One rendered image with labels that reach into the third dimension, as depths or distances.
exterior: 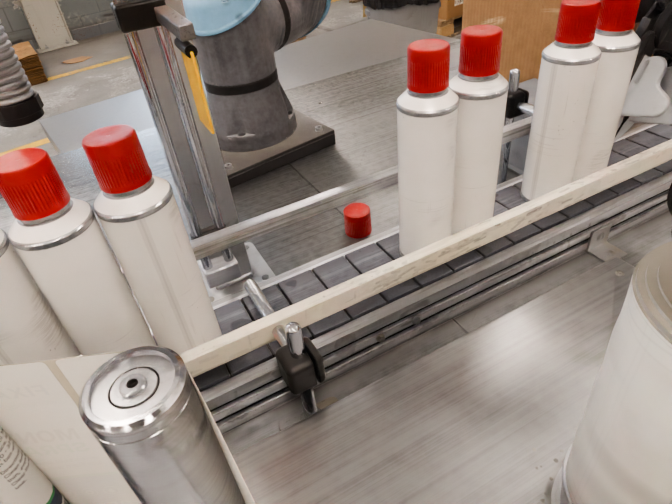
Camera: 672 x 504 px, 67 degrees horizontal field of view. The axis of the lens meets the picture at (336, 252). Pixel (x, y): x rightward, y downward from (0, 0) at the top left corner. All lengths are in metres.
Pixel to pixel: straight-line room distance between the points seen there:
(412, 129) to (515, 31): 0.55
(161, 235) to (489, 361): 0.27
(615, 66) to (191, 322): 0.45
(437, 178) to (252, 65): 0.42
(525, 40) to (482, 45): 0.50
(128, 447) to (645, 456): 0.20
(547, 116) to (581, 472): 0.35
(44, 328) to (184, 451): 0.21
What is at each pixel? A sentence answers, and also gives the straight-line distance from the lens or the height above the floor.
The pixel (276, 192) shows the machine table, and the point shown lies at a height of 0.83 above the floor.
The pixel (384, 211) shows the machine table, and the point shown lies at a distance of 0.67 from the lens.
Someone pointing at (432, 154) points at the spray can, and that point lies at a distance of 0.44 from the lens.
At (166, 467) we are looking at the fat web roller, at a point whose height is 1.04.
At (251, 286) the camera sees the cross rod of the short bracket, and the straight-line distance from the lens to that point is 0.46.
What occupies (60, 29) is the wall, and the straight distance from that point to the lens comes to 5.85.
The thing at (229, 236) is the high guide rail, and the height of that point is 0.96.
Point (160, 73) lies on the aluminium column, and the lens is 0.47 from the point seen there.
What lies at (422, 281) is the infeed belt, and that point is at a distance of 0.49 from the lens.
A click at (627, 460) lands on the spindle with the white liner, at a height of 0.99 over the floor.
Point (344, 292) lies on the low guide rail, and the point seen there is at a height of 0.91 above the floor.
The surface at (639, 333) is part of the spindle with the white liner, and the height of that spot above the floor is 1.05.
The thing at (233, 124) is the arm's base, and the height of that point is 0.90.
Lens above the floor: 1.21
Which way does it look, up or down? 38 degrees down
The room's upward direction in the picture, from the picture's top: 7 degrees counter-clockwise
